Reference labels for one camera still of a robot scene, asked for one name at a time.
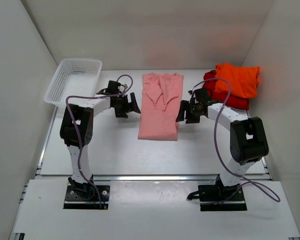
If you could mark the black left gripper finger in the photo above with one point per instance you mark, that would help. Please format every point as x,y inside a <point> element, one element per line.
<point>121,113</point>
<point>133,104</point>

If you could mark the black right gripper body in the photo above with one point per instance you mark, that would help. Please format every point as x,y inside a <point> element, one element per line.
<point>194,109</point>

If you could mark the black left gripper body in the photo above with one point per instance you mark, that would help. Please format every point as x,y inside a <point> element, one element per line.
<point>122,103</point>

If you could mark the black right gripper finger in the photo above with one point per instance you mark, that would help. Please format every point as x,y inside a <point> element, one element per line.
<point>182,110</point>
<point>192,119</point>

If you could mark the pink t shirt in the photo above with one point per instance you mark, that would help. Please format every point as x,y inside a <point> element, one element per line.
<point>161,100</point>

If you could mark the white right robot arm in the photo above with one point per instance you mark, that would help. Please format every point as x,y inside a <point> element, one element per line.
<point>247,138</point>

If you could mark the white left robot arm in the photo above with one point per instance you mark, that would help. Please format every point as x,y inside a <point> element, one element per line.
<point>77,128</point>

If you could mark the red folded t shirt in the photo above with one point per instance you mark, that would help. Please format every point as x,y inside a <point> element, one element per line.
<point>233,101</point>

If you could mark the orange folded t shirt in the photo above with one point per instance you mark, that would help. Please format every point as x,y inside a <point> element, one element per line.
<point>243,80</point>

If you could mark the white plastic mesh basket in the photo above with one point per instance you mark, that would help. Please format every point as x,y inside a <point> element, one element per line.
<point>74,76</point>

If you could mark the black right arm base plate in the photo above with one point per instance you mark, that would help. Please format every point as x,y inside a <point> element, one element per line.
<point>213,198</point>

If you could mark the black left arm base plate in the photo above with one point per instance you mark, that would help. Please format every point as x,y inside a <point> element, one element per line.
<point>87,198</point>

